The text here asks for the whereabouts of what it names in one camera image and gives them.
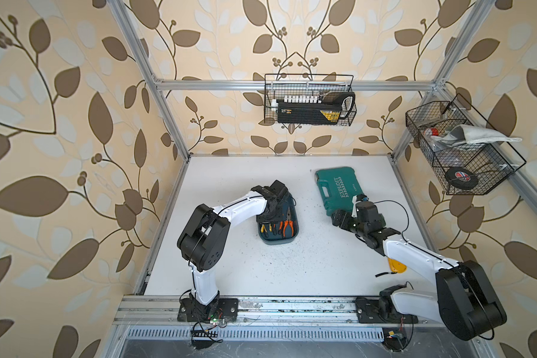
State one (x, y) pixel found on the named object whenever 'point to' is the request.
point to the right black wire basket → (468, 156)
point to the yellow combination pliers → (263, 230)
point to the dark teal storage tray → (274, 238)
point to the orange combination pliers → (289, 221)
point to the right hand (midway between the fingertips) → (339, 216)
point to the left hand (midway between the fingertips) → (276, 219)
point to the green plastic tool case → (338, 186)
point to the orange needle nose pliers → (280, 226)
